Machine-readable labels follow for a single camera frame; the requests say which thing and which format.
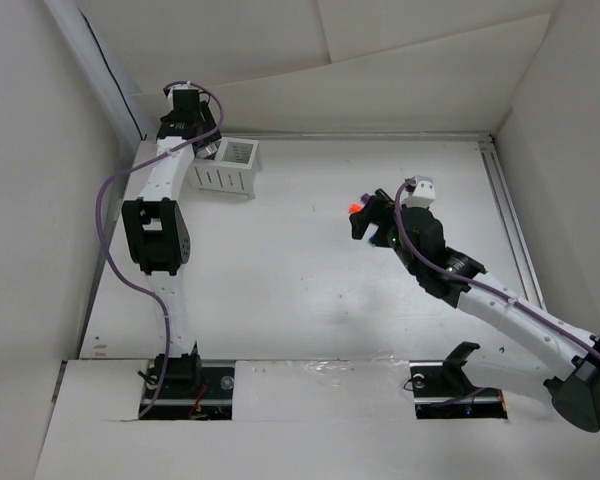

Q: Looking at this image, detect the clear jar of paper clips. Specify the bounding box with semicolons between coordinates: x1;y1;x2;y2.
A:
196;142;219;160

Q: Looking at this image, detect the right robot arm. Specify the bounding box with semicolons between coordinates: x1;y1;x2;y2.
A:
349;190;600;433

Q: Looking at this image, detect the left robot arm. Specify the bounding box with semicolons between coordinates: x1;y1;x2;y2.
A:
122;83;219;399

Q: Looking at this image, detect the white two-compartment organizer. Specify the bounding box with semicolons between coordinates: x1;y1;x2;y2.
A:
186;137;262;199

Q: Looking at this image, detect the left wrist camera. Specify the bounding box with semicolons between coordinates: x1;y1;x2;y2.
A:
163;81;198;101

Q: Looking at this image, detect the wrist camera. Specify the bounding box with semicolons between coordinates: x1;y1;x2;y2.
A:
163;81;198;101
401;175;436;209

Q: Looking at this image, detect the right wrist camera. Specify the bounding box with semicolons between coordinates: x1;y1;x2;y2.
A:
401;175;436;209

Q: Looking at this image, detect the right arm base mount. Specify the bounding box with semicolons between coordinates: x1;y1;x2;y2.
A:
402;342;508;420

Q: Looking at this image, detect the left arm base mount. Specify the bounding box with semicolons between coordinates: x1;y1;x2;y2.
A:
140;361;235;421

